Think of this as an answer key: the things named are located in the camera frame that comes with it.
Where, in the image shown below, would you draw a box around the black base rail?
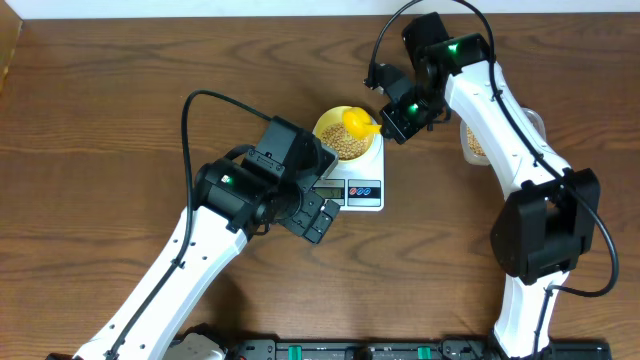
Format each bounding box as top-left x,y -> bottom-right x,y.
225,337 -> 612,360

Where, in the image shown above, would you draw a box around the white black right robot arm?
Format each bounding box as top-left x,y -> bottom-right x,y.
365,12 -> 607,359

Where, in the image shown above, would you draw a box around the white digital kitchen scale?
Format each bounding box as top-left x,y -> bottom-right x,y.
313,135 -> 385,212

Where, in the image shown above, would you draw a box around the yellow plastic measuring scoop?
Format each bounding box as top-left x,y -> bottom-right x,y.
342,107 -> 381,140

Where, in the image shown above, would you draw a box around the soybeans in yellow bowl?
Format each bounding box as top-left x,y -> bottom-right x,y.
319,123 -> 369,161

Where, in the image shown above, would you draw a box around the pile of soybeans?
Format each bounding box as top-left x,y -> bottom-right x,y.
466,127 -> 485,157

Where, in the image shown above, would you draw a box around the clear plastic bean container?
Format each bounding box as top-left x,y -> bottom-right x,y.
460,107 -> 546,166

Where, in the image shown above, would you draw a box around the yellow plastic bowl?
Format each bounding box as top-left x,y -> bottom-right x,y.
313,106 -> 375,162

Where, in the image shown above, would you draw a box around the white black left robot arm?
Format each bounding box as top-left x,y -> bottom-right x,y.
73,117 -> 339,360

